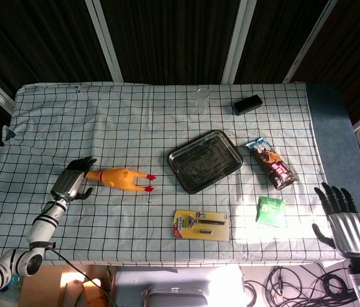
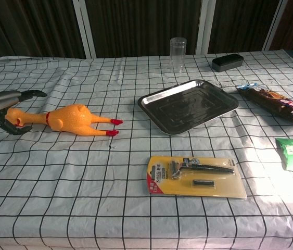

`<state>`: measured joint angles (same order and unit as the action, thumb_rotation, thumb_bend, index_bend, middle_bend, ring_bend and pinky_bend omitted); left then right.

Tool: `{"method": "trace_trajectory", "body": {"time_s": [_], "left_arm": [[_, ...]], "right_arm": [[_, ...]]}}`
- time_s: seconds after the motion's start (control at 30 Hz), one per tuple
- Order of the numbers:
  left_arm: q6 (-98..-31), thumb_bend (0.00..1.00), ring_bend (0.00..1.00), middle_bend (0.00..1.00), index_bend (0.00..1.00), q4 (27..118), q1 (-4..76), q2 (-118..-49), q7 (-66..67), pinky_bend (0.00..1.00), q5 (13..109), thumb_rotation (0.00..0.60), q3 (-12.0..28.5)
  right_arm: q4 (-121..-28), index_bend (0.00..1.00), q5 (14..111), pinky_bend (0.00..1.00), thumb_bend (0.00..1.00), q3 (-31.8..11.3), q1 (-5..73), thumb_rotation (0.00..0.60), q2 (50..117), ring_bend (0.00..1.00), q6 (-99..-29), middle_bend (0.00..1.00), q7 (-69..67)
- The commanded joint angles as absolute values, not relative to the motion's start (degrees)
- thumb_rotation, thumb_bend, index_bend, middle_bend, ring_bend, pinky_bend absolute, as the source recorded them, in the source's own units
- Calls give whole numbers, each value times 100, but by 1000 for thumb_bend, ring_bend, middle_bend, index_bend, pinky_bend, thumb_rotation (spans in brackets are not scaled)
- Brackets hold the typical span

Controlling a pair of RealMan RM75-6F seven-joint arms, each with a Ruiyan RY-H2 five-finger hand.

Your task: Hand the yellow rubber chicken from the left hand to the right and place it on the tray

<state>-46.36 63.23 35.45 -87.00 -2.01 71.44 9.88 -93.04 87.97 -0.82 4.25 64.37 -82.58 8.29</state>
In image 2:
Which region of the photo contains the orange rubber chicken toy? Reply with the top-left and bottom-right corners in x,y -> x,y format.
5,104 -> 124,138

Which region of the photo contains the clear plastic cup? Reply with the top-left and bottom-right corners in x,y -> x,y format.
170,37 -> 187,74

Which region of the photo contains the brown snack packet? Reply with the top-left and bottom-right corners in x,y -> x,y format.
236,83 -> 293,125

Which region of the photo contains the yellow razor blister pack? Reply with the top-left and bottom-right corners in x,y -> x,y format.
146,155 -> 248,200

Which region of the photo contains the white frame post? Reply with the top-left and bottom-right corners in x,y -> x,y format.
196,0 -> 216,55
72,0 -> 97,58
262,0 -> 289,52

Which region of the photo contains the stainless steel tray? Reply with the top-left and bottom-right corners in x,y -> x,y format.
137,79 -> 239,136

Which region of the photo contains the black rectangular box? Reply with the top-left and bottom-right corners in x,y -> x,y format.
211,53 -> 244,72

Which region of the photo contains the white checked tablecloth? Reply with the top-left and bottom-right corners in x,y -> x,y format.
0,49 -> 293,250

